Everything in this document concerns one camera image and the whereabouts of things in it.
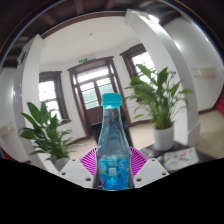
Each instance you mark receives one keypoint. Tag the dark wooden double door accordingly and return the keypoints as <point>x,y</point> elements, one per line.
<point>90,93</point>

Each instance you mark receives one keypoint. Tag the white wall radiator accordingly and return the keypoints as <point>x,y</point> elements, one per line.
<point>204,72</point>

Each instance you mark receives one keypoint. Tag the green plant in white pot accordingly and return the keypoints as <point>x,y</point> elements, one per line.
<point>164,138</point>
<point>46,140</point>

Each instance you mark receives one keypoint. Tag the green exit sign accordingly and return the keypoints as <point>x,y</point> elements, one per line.
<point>83,60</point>

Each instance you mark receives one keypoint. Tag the clear blue drink bottle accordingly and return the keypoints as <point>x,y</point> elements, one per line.
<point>113,150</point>

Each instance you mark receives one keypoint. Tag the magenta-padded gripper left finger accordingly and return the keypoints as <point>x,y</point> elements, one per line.
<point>76,171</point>

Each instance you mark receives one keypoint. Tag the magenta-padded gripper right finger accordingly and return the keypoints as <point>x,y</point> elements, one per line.
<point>151,171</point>

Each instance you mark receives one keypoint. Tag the red carpeted staircase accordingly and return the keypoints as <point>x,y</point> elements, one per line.
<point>220,105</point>

